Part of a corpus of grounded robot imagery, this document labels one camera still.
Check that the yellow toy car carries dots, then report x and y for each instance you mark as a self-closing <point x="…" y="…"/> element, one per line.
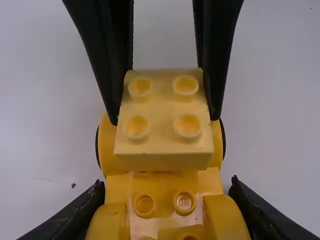
<point x="225" y="212"/>

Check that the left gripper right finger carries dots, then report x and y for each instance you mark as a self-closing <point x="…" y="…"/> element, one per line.
<point x="270" y="220"/>

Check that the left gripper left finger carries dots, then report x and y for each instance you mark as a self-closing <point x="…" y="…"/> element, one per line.
<point x="75" y="220"/>

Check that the pale yellow toy brick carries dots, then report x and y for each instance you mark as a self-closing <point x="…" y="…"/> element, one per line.
<point x="162" y="155"/>

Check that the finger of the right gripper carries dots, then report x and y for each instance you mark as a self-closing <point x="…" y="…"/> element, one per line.
<point x="105" y="50"/>
<point x="215" y="50"/>

